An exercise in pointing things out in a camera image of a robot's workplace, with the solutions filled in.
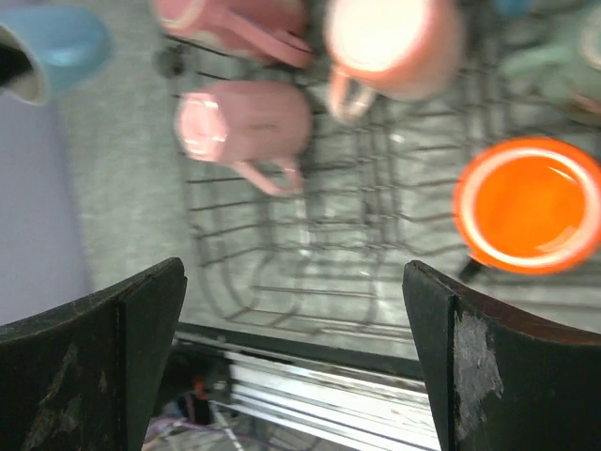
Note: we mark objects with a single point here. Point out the salmon pink mug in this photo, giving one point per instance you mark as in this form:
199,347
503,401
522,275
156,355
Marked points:
404,50

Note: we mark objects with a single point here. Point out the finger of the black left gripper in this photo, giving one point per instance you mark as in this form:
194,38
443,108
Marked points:
14,63

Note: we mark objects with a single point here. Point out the mint green mug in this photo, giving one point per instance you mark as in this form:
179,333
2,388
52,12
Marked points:
565,66

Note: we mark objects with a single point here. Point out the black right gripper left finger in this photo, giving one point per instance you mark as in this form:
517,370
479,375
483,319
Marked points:
85,375

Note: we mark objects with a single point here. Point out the dark blue textured mug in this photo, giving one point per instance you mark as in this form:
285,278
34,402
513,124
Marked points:
512,8

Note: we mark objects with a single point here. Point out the pink faceted mug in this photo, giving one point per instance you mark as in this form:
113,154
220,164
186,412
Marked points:
256,128

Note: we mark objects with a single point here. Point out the orange mug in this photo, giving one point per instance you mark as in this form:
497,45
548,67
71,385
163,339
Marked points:
528,205

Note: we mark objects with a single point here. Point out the light blue mug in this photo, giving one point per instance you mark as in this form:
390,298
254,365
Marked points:
66,45

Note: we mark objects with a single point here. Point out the grey wire dish rack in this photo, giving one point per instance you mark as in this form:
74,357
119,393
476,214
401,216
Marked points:
328,261

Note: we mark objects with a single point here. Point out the aluminium frame rail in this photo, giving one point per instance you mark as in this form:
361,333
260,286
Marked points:
361,400

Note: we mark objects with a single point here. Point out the pink patterned mug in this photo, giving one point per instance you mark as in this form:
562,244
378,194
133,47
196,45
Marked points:
267,31

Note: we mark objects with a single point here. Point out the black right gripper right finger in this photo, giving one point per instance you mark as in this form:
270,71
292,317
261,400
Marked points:
497,377

